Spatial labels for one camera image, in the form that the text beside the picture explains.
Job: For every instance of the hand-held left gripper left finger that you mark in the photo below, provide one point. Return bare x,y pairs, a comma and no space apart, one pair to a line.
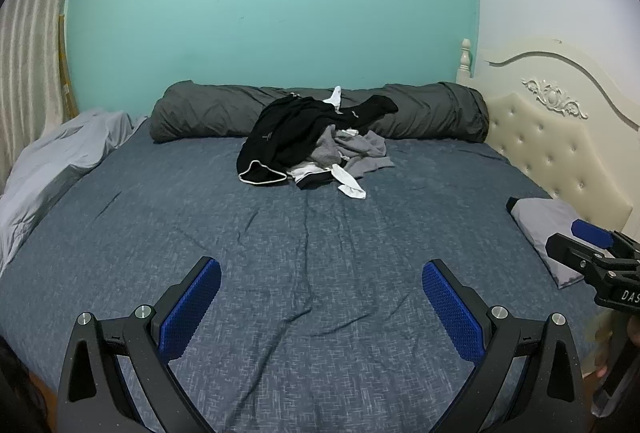
190,308

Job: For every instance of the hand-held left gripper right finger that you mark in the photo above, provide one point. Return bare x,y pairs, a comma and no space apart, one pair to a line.
452,313

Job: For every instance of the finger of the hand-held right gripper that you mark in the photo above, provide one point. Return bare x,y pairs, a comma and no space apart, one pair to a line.
565,250
592,233

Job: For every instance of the black sweatshirt with white trim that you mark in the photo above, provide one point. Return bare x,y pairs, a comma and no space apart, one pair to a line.
280,133

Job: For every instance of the folded grey cloth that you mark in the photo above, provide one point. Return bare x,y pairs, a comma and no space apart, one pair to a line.
545,233

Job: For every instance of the cream tufted headboard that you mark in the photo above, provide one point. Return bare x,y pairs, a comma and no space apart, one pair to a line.
550,163

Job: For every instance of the white sock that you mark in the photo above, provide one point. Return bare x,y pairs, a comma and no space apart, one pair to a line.
350,185
334,97

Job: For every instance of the white garment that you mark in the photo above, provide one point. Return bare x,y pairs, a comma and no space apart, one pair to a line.
310,175

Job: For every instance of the grey garment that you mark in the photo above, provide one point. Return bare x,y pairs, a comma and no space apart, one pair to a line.
360,148

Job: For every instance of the dark grey rolled duvet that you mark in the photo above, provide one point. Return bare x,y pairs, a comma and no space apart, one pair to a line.
210,113

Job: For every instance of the light grey quilt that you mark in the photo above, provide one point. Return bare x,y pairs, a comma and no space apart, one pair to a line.
50,163

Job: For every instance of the cream bedpost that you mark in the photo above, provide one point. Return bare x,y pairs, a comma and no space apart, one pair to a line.
465,63

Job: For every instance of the black sock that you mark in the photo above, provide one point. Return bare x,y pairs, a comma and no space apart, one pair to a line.
375,109

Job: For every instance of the striped curtain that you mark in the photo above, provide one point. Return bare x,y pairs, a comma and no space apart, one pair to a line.
30,38

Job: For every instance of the wooden frame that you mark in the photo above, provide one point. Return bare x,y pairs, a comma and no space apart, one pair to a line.
67,78

